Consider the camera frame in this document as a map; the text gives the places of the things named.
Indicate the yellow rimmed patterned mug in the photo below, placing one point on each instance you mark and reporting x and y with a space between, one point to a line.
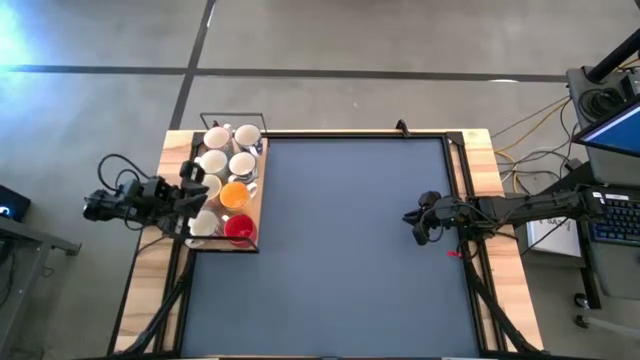
214 186

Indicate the plain white mug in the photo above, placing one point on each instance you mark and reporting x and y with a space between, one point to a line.
204 223

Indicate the black keyboard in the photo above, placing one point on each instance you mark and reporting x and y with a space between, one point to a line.
617 220

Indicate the red white diamond pattern mug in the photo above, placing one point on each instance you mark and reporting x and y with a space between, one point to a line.
217 137

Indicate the black frame brace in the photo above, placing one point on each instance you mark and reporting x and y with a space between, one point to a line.
155 320
500 320

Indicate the laptop with blue screen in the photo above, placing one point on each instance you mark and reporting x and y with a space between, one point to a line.
612 132

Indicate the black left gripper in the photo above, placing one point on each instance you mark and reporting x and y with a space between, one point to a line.
162 192

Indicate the orange yellow mug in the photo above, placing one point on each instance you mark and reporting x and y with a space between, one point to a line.
234 196

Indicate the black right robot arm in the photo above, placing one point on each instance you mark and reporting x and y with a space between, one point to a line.
530 205

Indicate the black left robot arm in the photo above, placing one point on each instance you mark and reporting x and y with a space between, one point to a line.
130 202

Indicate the red tag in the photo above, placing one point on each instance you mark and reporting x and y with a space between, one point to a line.
454 254

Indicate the black table clamp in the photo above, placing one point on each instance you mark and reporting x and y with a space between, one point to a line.
402 127
216 124

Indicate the black device with light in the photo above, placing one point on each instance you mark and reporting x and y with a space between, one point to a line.
12 204

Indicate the blue floral print mug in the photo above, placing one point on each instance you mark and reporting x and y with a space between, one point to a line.
248 135

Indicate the black pole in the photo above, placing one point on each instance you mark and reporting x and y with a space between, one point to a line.
615 60

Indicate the white paper sheet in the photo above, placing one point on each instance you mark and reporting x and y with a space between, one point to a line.
554 235

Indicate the grey side cart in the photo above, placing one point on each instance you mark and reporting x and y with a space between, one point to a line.
25 270

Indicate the white blue leaf print mug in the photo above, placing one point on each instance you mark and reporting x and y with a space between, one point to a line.
242 164

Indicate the pale green patterned mug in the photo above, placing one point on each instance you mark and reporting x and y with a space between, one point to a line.
214 161

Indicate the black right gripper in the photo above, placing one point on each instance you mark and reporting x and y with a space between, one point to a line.
452 212

